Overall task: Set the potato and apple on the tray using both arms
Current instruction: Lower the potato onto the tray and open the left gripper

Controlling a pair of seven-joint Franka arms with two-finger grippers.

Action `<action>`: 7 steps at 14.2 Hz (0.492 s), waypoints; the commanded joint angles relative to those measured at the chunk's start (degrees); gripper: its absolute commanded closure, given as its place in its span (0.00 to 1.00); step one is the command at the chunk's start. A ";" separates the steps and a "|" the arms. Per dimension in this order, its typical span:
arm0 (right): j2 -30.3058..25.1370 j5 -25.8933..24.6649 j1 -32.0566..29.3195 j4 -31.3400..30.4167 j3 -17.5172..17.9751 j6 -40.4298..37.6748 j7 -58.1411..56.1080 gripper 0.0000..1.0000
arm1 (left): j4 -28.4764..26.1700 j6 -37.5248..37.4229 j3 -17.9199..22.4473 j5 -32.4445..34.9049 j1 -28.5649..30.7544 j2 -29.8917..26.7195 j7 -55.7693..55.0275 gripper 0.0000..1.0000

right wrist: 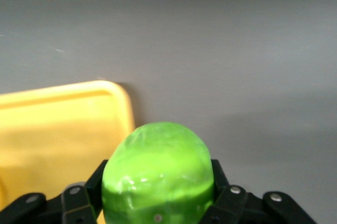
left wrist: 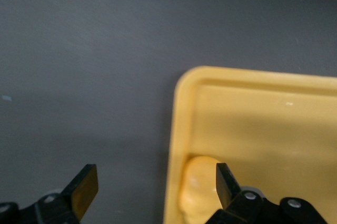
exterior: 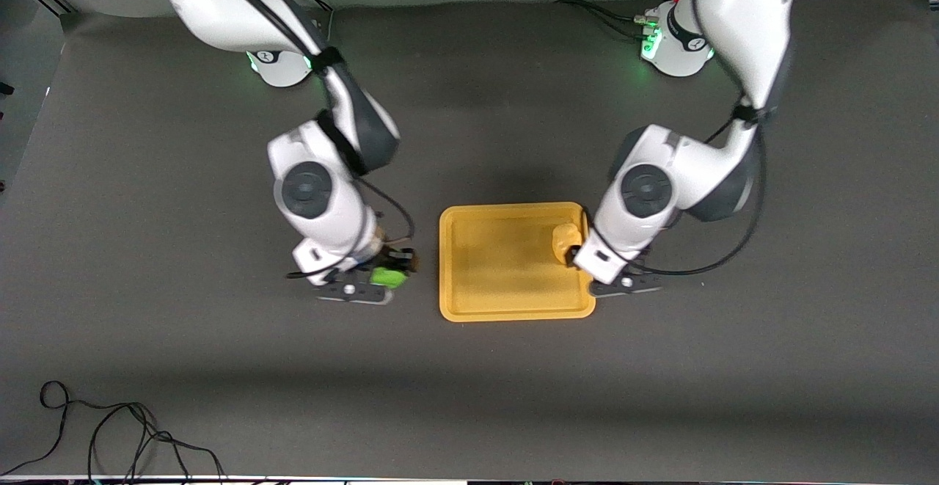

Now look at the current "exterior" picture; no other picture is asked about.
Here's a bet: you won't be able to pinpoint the yellow potato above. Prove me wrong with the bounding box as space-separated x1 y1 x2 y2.
552 223 588 266

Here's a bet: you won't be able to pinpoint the green apple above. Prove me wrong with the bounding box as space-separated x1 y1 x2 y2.
369 267 409 290

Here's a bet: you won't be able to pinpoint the yellow plastic tray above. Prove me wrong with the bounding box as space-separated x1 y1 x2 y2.
439 202 596 323

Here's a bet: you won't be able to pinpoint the dark grey table mat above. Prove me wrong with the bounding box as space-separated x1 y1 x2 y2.
0 0 939 483

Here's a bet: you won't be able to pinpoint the black left arm base cables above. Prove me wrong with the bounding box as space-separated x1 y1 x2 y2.
555 0 687 40

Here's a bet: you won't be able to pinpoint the loose black floor cable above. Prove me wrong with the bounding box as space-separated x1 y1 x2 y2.
0 381 228 483

